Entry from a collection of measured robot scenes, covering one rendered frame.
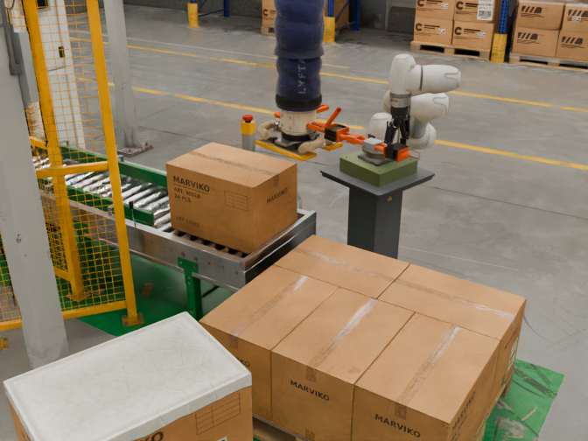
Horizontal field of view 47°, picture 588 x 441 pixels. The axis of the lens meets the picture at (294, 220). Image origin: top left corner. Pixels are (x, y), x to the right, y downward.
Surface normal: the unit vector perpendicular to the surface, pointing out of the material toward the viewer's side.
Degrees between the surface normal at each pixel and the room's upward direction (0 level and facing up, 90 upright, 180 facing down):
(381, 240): 90
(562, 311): 0
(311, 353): 0
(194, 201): 90
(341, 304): 0
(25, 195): 90
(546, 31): 92
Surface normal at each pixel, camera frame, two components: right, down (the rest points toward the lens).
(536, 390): 0.00, -0.89
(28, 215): 0.84, 0.25
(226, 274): -0.54, 0.38
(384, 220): 0.65, 0.34
